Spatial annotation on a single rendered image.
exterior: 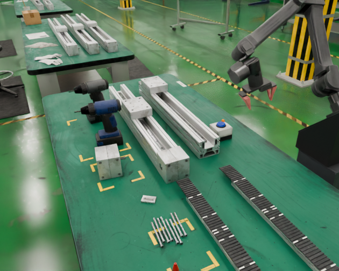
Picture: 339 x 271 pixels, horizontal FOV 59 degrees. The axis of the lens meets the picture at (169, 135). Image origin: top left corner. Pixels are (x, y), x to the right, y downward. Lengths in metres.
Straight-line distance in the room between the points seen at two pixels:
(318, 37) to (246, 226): 0.83
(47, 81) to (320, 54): 2.15
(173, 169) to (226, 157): 0.28
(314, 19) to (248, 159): 0.65
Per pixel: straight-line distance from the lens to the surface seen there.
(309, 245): 1.00
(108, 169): 1.20
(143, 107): 1.47
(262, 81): 1.27
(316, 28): 1.46
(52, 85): 2.85
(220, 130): 1.40
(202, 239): 0.99
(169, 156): 1.15
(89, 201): 1.15
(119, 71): 2.91
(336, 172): 1.37
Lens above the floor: 1.53
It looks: 31 degrees down
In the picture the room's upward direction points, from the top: 2 degrees counter-clockwise
